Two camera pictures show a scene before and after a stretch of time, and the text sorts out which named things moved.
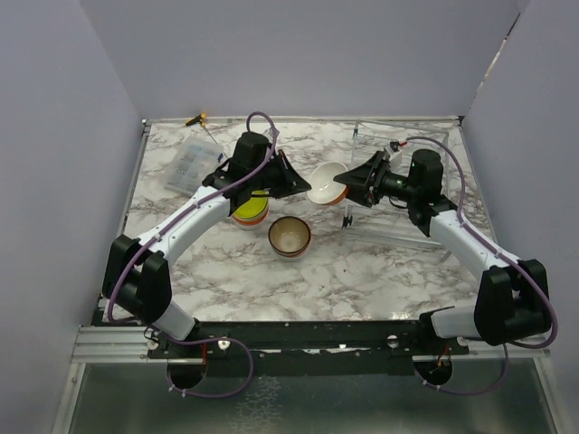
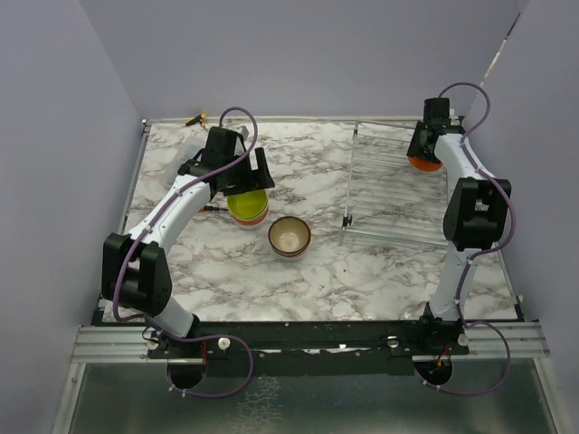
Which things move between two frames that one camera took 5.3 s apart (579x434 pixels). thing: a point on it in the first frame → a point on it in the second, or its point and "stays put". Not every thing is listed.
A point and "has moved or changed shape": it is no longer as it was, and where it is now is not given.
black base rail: x=242 y=339 stays put
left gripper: x=291 y=182 → x=261 y=177
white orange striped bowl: x=251 y=221 stays put
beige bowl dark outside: x=289 y=236 stays put
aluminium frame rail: x=113 y=344 stays put
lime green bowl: x=253 y=207 stays put
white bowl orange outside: x=324 y=189 has moved or changed shape
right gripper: x=362 y=182 → x=413 y=148
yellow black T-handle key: x=199 y=119 stays put
